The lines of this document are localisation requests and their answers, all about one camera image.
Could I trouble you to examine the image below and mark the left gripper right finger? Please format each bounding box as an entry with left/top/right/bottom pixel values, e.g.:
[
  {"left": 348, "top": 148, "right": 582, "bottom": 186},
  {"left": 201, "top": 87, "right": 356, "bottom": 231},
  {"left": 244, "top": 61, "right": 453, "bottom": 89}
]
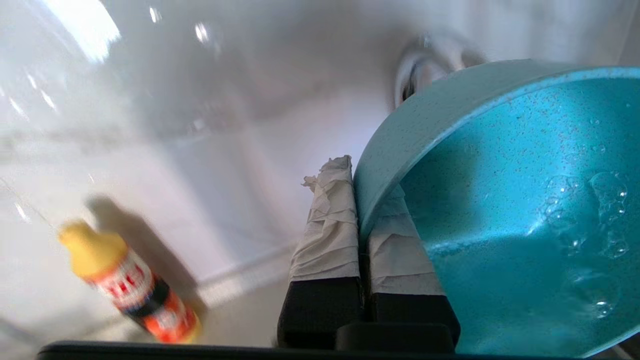
[{"left": 367, "top": 184, "right": 461, "bottom": 351}]

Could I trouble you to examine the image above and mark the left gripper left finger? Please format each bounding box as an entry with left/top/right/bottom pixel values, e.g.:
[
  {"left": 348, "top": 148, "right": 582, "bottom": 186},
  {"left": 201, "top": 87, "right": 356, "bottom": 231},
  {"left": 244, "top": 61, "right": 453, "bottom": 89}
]
[{"left": 277, "top": 155, "right": 365, "bottom": 349}]

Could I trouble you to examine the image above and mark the chrome faucet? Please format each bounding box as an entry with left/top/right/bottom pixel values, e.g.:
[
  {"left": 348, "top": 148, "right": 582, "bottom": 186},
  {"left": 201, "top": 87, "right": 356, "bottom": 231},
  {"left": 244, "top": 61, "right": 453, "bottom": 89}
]
[{"left": 394, "top": 32, "right": 488, "bottom": 108}]

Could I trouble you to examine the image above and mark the teal bowl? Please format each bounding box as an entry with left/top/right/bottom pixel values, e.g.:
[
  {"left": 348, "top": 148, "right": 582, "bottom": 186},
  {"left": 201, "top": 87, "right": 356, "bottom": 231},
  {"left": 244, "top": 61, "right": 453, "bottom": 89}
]
[{"left": 352, "top": 59, "right": 640, "bottom": 358}]

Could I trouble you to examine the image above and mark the orange dish soap bottle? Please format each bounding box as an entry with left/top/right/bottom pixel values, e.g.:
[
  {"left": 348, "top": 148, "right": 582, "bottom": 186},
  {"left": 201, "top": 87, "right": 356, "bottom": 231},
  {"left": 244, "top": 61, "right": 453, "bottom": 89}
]
[{"left": 58, "top": 220, "right": 203, "bottom": 345}]

